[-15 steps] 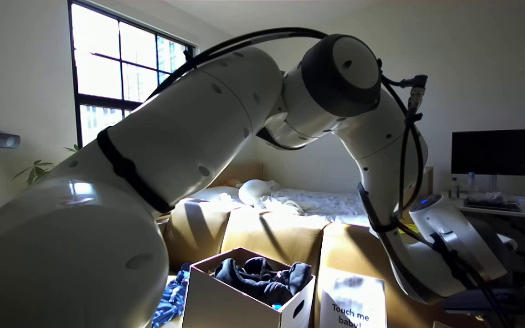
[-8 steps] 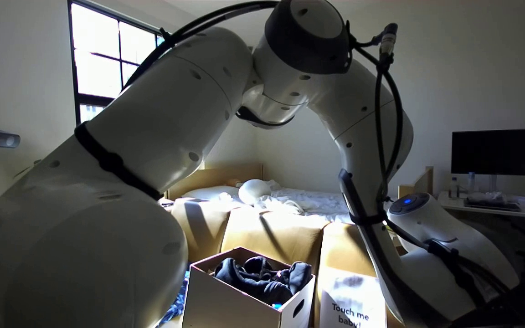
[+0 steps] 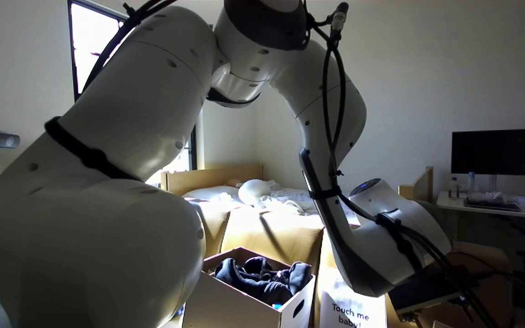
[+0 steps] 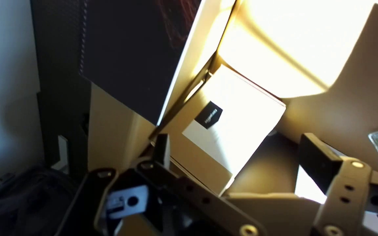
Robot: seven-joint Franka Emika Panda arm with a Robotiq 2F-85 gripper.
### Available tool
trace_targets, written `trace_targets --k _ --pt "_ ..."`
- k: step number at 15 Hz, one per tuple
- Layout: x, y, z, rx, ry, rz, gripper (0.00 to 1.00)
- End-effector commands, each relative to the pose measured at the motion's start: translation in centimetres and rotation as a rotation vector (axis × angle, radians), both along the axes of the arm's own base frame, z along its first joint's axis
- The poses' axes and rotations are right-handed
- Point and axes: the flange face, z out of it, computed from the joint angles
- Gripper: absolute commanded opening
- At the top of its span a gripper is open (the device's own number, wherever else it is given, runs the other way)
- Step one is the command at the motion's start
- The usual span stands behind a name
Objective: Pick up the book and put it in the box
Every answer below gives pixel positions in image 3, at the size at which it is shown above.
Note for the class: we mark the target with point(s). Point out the black keyboard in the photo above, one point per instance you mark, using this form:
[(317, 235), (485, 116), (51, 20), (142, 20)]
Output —
[(492, 202)]

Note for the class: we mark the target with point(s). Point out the dark spiral notebook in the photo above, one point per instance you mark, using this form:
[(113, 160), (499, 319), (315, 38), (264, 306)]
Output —
[(423, 291)]

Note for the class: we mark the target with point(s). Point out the black monitor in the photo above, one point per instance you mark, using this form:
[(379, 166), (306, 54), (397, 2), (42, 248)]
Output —
[(501, 151)]

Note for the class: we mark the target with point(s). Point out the white bedding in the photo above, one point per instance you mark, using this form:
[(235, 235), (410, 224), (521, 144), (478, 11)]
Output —
[(263, 193)]

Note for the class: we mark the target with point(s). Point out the dark blue clothes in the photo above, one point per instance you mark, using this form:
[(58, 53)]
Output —
[(263, 275)]

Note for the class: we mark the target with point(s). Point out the open cardboard box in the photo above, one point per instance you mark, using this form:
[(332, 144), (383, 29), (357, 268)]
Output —
[(237, 302)]

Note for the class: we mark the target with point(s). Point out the small clear bottle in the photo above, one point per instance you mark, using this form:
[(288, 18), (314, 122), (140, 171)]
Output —
[(470, 182), (454, 187)]

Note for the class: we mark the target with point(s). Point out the light wooden bed frame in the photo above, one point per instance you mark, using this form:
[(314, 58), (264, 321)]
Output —
[(213, 178)]

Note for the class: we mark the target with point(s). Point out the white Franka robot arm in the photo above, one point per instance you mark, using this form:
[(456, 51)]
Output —
[(122, 120)]

